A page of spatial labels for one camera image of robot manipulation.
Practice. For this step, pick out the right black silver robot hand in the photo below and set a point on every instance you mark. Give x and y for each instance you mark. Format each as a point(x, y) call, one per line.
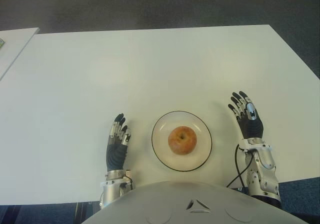
point(252, 127)

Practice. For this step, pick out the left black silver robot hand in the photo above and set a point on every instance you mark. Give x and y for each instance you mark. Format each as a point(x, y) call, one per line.
point(115, 156)

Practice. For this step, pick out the red yellow apple with sticker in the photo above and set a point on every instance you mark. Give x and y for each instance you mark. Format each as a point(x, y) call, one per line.
point(182, 140)

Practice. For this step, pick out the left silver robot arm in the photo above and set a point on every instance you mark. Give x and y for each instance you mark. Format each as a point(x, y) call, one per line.
point(113, 186)

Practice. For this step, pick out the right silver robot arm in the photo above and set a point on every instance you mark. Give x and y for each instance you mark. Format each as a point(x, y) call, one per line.
point(262, 169)

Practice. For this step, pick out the white plate with black rim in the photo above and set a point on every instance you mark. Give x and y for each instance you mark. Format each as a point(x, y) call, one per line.
point(160, 146)

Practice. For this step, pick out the grey robot torso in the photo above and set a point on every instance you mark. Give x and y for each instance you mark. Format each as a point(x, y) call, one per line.
point(195, 204)

